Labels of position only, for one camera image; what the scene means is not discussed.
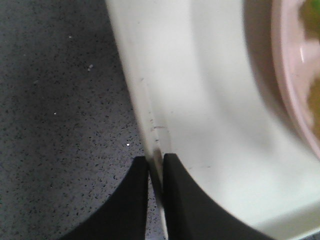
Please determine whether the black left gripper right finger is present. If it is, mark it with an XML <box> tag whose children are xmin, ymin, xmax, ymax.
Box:
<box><xmin>162</xmin><ymin>153</ymin><xmax>270</xmax><ymax>240</ymax></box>

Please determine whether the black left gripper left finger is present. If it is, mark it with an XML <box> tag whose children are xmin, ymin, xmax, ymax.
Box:
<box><xmin>60</xmin><ymin>156</ymin><xmax>149</xmax><ymax>240</ymax></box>

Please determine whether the cream bear serving tray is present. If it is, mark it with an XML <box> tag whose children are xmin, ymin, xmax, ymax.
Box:
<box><xmin>106</xmin><ymin>0</ymin><xmax>320</xmax><ymax>240</ymax></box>

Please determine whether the pink round plate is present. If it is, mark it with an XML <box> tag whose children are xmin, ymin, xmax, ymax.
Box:
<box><xmin>271</xmin><ymin>0</ymin><xmax>320</xmax><ymax>157</ymax></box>

